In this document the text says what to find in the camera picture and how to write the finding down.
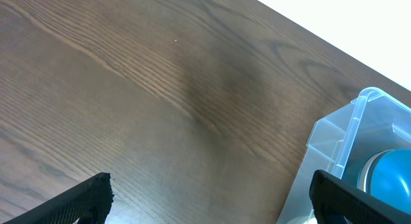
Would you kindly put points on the clear plastic storage bin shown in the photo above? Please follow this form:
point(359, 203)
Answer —
point(369, 124)

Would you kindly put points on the cream bowl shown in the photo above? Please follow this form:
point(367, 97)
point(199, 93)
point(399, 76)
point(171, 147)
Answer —
point(365, 175)

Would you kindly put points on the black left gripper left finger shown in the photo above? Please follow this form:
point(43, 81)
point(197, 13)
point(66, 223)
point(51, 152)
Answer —
point(87, 202)

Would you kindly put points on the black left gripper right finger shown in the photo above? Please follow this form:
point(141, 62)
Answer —
point(336, 201)

